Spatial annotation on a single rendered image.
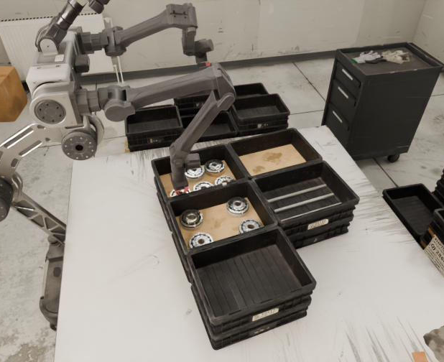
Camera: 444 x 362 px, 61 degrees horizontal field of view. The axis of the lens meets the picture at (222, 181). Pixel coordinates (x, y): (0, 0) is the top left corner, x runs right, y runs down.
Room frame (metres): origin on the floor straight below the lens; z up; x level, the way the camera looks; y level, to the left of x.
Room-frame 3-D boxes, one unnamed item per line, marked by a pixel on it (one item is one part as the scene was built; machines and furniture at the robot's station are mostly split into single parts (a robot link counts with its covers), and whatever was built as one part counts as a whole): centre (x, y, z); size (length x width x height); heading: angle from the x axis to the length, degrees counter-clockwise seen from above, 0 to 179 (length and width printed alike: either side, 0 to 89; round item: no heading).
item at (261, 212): (1.09, 0.01, 0.87); 0.40 x 0.30 x 0.11; 111
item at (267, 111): (2.50, -0.28, 0.37); 0.40 x 0.30 x 0.45; 103
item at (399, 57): (2.74, -1.32, 0.88); 0.29 x 0.22 x 0.03; 103
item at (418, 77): (2.67, -1.22, 0.45); 0.60 x 0.45 x 0.90; 103
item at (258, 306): (0.81, -0.10, 0.92); 0.40 x 0.30 x 0.02; 111
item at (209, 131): (2.42, 0.11, 0.31); 0.40 x 0.30 x 0.34; 103
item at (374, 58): (2.72, -1.09, 0.88); 0.25 x 0.19 x 0.03; 103
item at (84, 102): (1.11, 0.45, 1.45); 0.09 x 0.08 x 0.12; 13
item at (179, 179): (1.27, 0.19, 0.98); 0.10 x 0.07 x 0.07; 19
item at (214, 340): (0.81, -0.10, 0.76); 0.40 x 0.30 x 0.12; 111
